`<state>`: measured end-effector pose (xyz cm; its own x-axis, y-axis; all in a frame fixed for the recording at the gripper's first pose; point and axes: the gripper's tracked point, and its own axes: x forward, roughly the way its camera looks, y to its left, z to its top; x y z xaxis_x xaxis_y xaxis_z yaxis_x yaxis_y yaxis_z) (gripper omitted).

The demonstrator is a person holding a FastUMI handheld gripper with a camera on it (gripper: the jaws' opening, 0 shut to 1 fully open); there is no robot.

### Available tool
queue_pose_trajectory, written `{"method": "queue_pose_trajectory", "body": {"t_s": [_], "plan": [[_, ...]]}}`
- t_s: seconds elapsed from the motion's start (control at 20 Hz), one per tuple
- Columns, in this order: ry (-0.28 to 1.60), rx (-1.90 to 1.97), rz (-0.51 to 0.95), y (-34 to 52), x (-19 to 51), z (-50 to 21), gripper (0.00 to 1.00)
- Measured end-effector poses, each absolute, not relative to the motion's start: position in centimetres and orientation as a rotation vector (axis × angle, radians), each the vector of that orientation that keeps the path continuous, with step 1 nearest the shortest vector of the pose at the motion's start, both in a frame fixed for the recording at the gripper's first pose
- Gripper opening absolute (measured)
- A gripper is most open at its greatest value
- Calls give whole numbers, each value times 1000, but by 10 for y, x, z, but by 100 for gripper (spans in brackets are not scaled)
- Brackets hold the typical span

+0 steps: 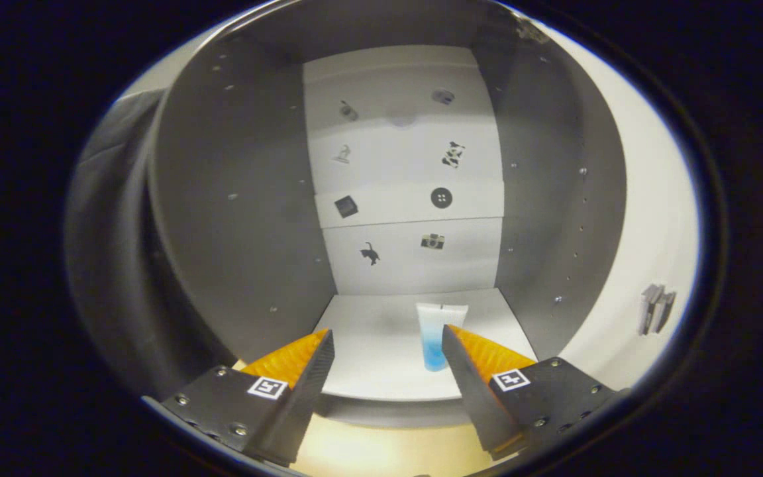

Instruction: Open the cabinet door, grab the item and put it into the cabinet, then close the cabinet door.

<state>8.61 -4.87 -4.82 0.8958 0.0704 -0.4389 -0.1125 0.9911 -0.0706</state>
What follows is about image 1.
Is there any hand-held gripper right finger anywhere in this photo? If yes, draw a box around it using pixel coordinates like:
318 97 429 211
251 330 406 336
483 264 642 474
441 325 624 461

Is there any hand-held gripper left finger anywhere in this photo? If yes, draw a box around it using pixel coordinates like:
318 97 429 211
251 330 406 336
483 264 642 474
142 328 336 466

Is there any white and blue tube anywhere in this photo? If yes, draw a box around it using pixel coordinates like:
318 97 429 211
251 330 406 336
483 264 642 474
416 302 470 373

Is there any white cabinet door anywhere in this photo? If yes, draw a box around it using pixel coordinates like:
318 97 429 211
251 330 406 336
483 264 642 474
527 20 700 392

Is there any dark door fitting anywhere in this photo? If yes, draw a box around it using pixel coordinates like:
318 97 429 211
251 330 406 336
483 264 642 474
638 284 678 337

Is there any grey cabinet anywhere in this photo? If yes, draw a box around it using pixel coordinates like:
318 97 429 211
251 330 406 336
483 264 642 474
146 0 627 428

